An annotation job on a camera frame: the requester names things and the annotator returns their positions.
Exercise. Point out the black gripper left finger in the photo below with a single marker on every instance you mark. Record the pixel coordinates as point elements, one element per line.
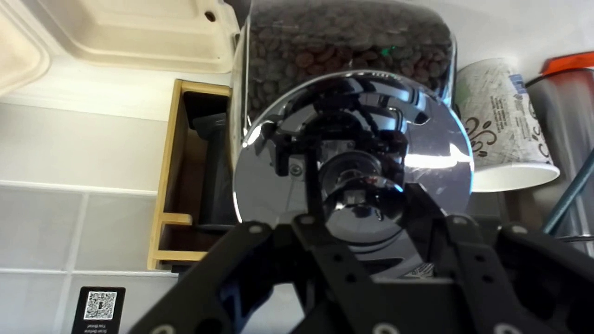
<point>260,285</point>

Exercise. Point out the black QR code sticker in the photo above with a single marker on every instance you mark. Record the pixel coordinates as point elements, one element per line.
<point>99,307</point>

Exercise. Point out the glass container of coffee beans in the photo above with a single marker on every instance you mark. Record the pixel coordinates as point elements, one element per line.
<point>346,38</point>

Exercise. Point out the wooden holder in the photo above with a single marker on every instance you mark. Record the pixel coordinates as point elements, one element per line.
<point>162,187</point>

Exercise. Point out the patterned paper cup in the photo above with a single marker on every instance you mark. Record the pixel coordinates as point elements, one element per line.
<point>502,124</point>

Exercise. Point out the black rectangular item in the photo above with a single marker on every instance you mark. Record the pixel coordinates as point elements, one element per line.
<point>214,161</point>

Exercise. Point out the silver round lid with knob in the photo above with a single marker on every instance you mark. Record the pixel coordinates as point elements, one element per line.
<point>372,112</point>

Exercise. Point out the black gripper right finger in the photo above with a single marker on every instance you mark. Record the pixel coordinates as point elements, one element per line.
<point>494,279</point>

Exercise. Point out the orange plastic item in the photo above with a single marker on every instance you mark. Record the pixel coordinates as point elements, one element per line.
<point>569,64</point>

